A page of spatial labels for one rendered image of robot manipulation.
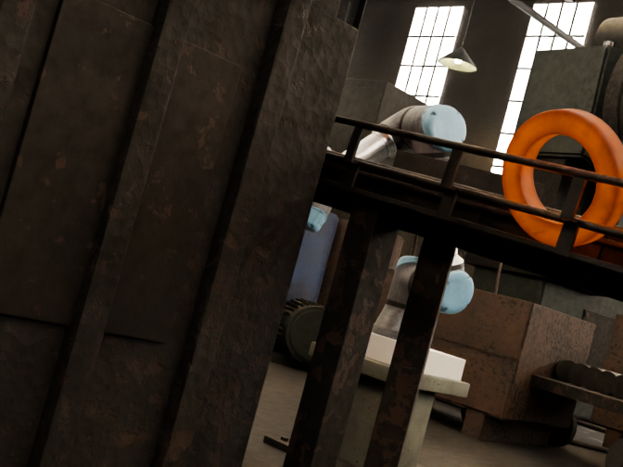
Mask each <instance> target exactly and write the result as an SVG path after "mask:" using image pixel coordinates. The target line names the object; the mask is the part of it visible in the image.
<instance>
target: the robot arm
mask: <svg viewBox="0 0 623 467"><path fill-rule="evenodd" d="M379 125H383V126H388V127H391V128H396V129H400V130H404V131H409V132H413V133H421V134H425V135H429V136H434V137H438V138H442V139H446V140H451V141H454V142H459V143H462V142H463V141H464V139H465V136H466V127H465V122H464V118H463V117H462V115H461V114H460V113H459V112H458V111H457V110H456V109H455V108H453V107H450V106H443V105H439V104H436V105H431V106H411V107H407V108H405V109H403V110H401V111H399V112H397V113H396V114H394V115H392V116H391V117H389V118H388V119H386V120H384V121H383V122H381V123H380V124H379ZM397 149H398V150H401V151H410V150H412V151H413V153H414V154H417V155H422V156H426V157H430V158H436V159H441V160H445V161H449V158H450V155H451V151H452V149H450V148H446V147H442V146H437V145H431V144H426V143H422V142H418V141H414V140H410V139H406V138H401V137H398V136H393V135H389V134H385V133H378V132H374V131H372V133H371V134H370V135H368V136H367V137H365V138H364V139H362V140H361V141H360V144H359V147H358V150H357V153H356V156H355V157H356V158H363V159H367V160H371V161H373V162H377V163H379V162H381V161H382V160H384V159H385V158H394V157H395V156H396V152H397ZM331 209H332V208H330V207H328V206H325V205H322V204H319V203H316V202H312V206H311V212H310V216H309V219H308V222H307V226H306V230H308V231H310V232H313V233H316V232H318V231H319V230H320V229H321V227H322V225H323V224H324V223H325V221H326V219H327V216H328V214H329V212H330V211H331ZM417 260H418V257H415V256H403V257H401V258H400V259H399V261H398V264H397V266H396V267H395V270H394V275H393V279H392V282H391V286H390V288H389V292H388V297H387V301H386V304H385V307H384V308H383V310H382V311H381V313H380V315H379V316H378V318H377V320H376V322H375V323H374V326H373V330H372V333H374V334H379V335H382V336H384V337H388V338H391V339H394V340H397V337H398V333H399V330H400V327H401V320H402V316H403V313H404V310H405V306H406V302H407V298H408V295H409V292H410V288H411V284H412V280H413V275H414V271H415V267H416V263H417ZM473 293H474V284H473V281H472V279H471V277H469V275H468V274H467V273H466V272H465V271H464V260H463V259H462V258H461V257H459V256H458V254H457V248H456V251H455V255H454V259H453V262H452V265H451V272H450V276H449V280H448V282H447V286H446V290H445V294H444V298H443V301H442V304H441V308H440V312H439V313H447V314H454V313H458V312H460V311H462V310H463V309H464V308H465V307H466V306H467V304H469V302H470V301H471V298H472V296H473Z"/></svg>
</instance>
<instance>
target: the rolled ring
mask: <svg viewBox="0 0 623 467"><path fill-rule="evenodd" d="M559 134H561V135H565V136H569V137H571V138H573V139H575V140H576V141H578V142H579V143H580V144H581V145H582V146H583V147H584V148H585V149H586V150H587V152H588V153H589V155H590V157H591V160H592V162H593V165H594V168H595V172H597V173H601V174H605V175H610V176H614V177H618V178H622V179H623V145H622V143H621V142H620V140H619V138H618V137H617V135H616V133H615V132H614V131H613V130H612V129H611V128H610V127H609V126H608V125H607V124H606V123H605V122H604V121H603V120H601V119H599V118H598V117H596V116H595V115H593V114H591V113H589V112H587V111H584V110H580V109H574V108H565V109H554V110H548V111H544V112H541V113H539V114H537V115H535V116H533V117H532V118H530V119H529V120H527V121H526V122H525V123H524V124H522V125H521V126H520V128H519V129H518V130H517V131H516V132H515V134H514V136H513V137H512V139H511V141H510V143H509V145H508V146H507V149H506V152H505V153H509V154H514V155H518V156H522V157H526V158H534V159H536V157H537V155H538V154H539V152H540V149H541V148H542V147H543V145H544V144H545V143H546V142H547V141H549V140H550V139H551V138H553V137H555V136H556V135H559ZM533 170H534V168H531V167H527V166H523V165H519V164H514V163H511V162H507V161H504V162H503V164H502V188H503V192H504V196H505V199H509V200H513V201H515V202H519V203H523V204H527V205H531V206H533V207H537V208H544V209H546V208H545V207H544V206H543V205H542V203H541V202H540V200H539V198H538V196H537V193H536V190H535V186H534V181H533ZM510 211H511V213H512V215H513V217H514V218H515V220H516V222H517V223H518V224H519V225H520V227H521V228H522V229H523V230H524V231H525V232H526V233H527V234H529V235H530V236H531V237H533V238H534V239H536V240H538V241H540V242H542V243H543V244H546V245H549V246H556V243H557V240H558V237H559V234H560V232H561V230H562V227H563V223H561V222H557V221H551V220H547V219H544V218H541V217H537V216H534V215H530V214H527V213H524V212H520V211H516V210H513V209H510ZM622 214H623V188H620V187H615V186H612V185H608V184H603V183H596V190H595V195H594V198H593V200H592V202H591V205H590V207H589V208H588V210H587V211H586V212H585V213H584V214H583V215H582V216H581V217H579V219H583V220H586V221H593V222H596V223H600V224H603V225H607V226H611V227H614V226H615V225H616V224H617V222H618V221H619V219H620V217H621V216H622ZM604 235H605V234H601V233H596V232H592V231H588V230H585V229H581V228H579V230H578V235H577V238H576V241H575V244H574V245H573V246H580V245H585V244H588V243H591V242H593V241H596V240H598V239H600V238H601V237H603V236H604Z"/></svg>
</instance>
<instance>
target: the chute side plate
mask: <svg viewBox="0 0 623 467"><path fill-rule="evenodd" d="M345 174H346V173H343V172H340V171H336V170H330V169H328V168H324V167H322V171H321V174H320V178H324V179H326V180H329V181H333V182H336V183H342V182H343V179H344V176H345ZM388 177H389V179H393V180H397V181H400V182H404V183H409V184H413V185H417V186H420V187H424V188H426V189H430V190H434V191H437V192H441V193H444V191H442V190H439V189H435V188H432V187H428V186H424V185H422V184H418V183H412V182H408V181H404V180H402V179H398V178H394V177H391V176H388ZM374 183H375V182H373V181H370V180H366V179H364V178H360V177H357V178H356V181H355V184H354V186H353V187H354V188H358V189H361V190H364V191H367V192H370V193H371V192H372V189H373V186H374ZM382 196H385V197H389V198H392V199H395V200H399V201H401V202H405V203H408V204H411V205H415V206H417V207H420V208H426V209H430V210H433V211H436V212H438V210H439V205H440V202H441V200H438V199H435V198H432V197H428V196H422V195H419V194H416V193H413V192H409V191H406V190H402V189H399V188H396V187H392V186H389V185H385V188H384V191H383V194H382ZM355 198H359V199H364V200H370V199H366V198H363V197H360V196H355V195H352V194H349V193H345V192H342V191H339V190H336V189H333V188H330V187H327V186H323V185H320V184H317V188H316V192H315V196H314V199H313V202H316V203H319V204H322V205H325V206H328V207H330V208H335V209H338V210H342V211H345V212H348V213H351V209H352V205H353V202H354V199H355ZM370 201H373V200H370ZM398 209H399V210H400V218H399V221H398V225H397V229H399V230H402V231H404V232H407V233H410V234H415V235H419V236H422V237H424V238H427V239H430V240H433V241H436V242H439V243H442V244H444V245H447V246H452V247H455V248H459V249H462V250H464V251H467V252H470V253H473V254H476V255H479V256H481V257H484V258H487V259H492V260H496V261H499V262H501V263H504V264H507V265H510V266H513V267H516V268H518V269H521V270H524V271H529V272H532V273H536V274H538V275H541V276H544V277H547V278H550V279H553V280H555V281H558V282H561V283H564V284H569V285H572V286H575V287H578V288H581V289H584V290H587V291H590V292H593V293H595V294H598V295H601V296H604V297H609V298H613V299H615V300H618V301H621V302H623V276H620V275H616V274H613V273H611V272H607V271H602V270H599V269H595V268H593V267H590V266H586V265H583V264H580V263H577V262H574V261H571V260H568V259H562V258H559V257H556V256H553V255H550V254H547V253H543V252H540V251H538V250H534V249H531V248H528V247H525V246H520V245H517V244H513V243H510V242H507V241H503V240H501V239H498V238H495V237H491V236H488V235H485V234H482V233H477V232H473V231H470V230H467V229H465V228H461V227H458V226H455V225H451V224H448V223H446V222H443V221H437V220H434V219H430V218H428V217H425V216H422V215H418V214H415V213H412V212H409V211H406V210H403V209H400V208H398ZM469 211H470V208H465V207H462V206H458V205H454V207H453V210H452V213H451V216H452V217H455V218H458V219H461V220H465V221H466V219H467V216H468V214H469ZM479 224H480V225H483V226H486V227H490V228H492V229H496V230H499V231H502V232H506V233H509V234H514V235H517V236H521V237H524V238H527V239H530V240H533V241H537V242H540V241H538V240H536V239H534V238H533V237H531V236H530V235H529V234H527V233H526V232H525V231H524V230H523V229H522V228H521V227H520V225H519V224H518V223H517V222H516V221H511V220H507V219H505V218H501V217H498V216H494V215H490V214H488V213H484V212H483V214H482V217H481V220H480V223H479ZM540 243H541V242H540ZM586 245H587V244H585V245H580V246H573V248H572V251H571V252H574V253H578V254H580V255H583V254H584V251H585V248H586ZM599 260H602V261H605V262H608V263H612V264H615V265H618V266H621V267H623V252H622V251H618V250H615V249H612V248H609V247H605V246H603V249H602V252H601V255H600V257H599Z"/></svg>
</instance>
